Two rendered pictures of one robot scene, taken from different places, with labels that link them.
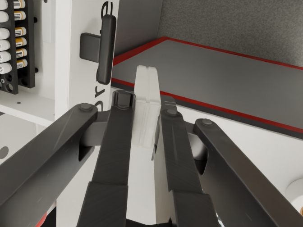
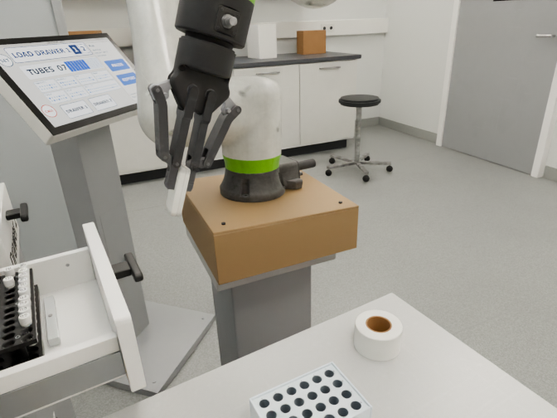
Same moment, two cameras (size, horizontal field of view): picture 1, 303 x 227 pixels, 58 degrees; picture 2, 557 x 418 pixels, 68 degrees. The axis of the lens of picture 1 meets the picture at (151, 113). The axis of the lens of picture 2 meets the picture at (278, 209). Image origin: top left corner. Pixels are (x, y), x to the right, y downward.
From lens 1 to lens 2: 65 cm
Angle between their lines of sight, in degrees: 94
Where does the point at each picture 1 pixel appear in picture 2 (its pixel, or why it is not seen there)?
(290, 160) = (331, 337)
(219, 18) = not seen: outside the picture
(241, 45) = not seen: outside the picture
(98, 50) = (127, 264)
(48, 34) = (55, 332)
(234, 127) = (272, 348)
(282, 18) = not seen: outside the picture
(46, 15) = (51, 323)
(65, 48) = (104, 260)
